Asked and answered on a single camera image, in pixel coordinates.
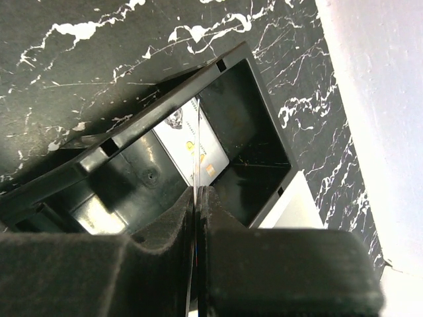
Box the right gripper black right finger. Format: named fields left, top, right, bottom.
left=197, top=186, right=385, bottom=316

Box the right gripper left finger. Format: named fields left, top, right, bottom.
left=1, top=188, right=194, bottom=316

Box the white plastic bin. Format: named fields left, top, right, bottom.
left=258, top=171, right=323, bottom=229

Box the silver card with magnetic stripe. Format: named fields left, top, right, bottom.
left=153, top=96, right=229, bottom=186

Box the black bin with white card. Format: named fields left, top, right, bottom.
left=1, top=43, right=298, bottom=234

